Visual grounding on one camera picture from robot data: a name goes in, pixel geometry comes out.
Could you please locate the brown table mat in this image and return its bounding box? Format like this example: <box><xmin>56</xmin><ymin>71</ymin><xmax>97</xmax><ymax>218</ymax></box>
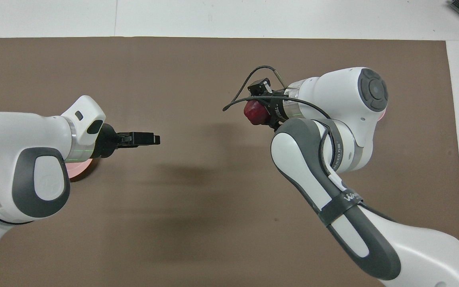
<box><xmin>0</xmin><ymin>37</ymin><xmax>459</xmax><ymax>287</ymax></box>

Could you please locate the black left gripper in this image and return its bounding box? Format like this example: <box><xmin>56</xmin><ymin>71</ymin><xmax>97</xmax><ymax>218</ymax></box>
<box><xmin>92</xmin><ymin>124</ymin><xmax>161</xmax><ymax>159</ymax></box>

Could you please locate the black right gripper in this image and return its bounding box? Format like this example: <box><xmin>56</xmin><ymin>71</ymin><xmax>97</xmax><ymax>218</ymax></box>
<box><xmin>247</xmin><ymin>78</ymin><xmax>292</xmax><ymax>132</ymax></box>

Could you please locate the pink plate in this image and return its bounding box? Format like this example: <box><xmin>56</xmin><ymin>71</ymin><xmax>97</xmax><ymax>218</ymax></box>
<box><xmin>65</xmin><ymin>158</ymin><xmax>95</xmax><ymax>182</ymax></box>

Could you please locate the dark red apple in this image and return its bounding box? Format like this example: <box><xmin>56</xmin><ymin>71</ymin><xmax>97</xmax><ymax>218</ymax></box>
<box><xmin>243</xmin><ymin>100</ymin><xmax>271</xmax><ymax>126</ymax></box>

